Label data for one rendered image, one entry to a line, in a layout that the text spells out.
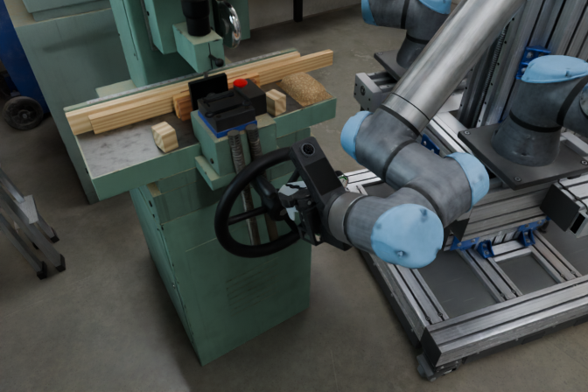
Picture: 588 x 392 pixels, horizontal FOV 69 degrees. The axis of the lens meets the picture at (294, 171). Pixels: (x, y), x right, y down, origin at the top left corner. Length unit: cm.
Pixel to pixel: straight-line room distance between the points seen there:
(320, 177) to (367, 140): 9
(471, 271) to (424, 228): 116
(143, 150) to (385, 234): 61
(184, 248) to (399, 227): 74
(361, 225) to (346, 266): 130
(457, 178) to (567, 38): 76
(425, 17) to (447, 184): 89
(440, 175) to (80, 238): 179
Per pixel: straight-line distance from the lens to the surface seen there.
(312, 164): 66
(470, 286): 164
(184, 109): 103
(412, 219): 51
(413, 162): 61
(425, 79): 66
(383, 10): 143
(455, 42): 68
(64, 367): 180
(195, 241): 115
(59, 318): 192
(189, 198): 105
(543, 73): 106
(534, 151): 113
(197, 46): 100
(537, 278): 176
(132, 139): 102
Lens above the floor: 146
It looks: 40 degrees down
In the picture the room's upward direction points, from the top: straight up
